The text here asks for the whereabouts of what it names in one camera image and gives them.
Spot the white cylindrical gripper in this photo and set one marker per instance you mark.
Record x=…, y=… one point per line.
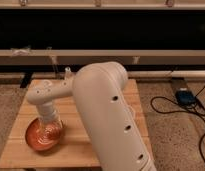
x=47, y=114

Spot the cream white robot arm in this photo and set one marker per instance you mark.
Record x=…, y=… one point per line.
x=105, y=114

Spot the blue power adapter box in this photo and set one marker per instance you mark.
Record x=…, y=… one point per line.
x=185, y=98

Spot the black table leg bracket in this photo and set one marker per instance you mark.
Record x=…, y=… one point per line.
x=26, y=79

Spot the grey metal rail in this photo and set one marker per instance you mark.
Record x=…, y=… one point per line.
x=134, y=57

